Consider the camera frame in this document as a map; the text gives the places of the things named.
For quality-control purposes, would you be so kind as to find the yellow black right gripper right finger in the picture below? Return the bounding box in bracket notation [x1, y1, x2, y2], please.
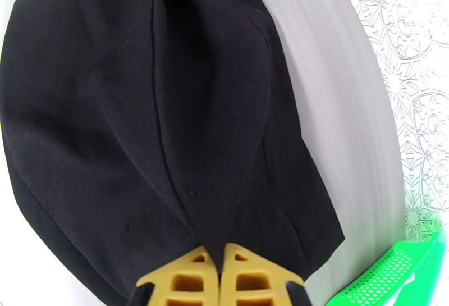
[219, 243, 311, 306]

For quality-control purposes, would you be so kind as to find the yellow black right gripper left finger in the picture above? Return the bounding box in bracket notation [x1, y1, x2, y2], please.
[127, 244, 221, 306]

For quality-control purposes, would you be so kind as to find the black garment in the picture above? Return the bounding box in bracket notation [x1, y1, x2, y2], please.
[0, 0, 346, 306]

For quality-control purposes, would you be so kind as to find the green plastic basket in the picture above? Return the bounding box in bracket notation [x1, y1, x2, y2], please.
[331, 227, 449, 306]

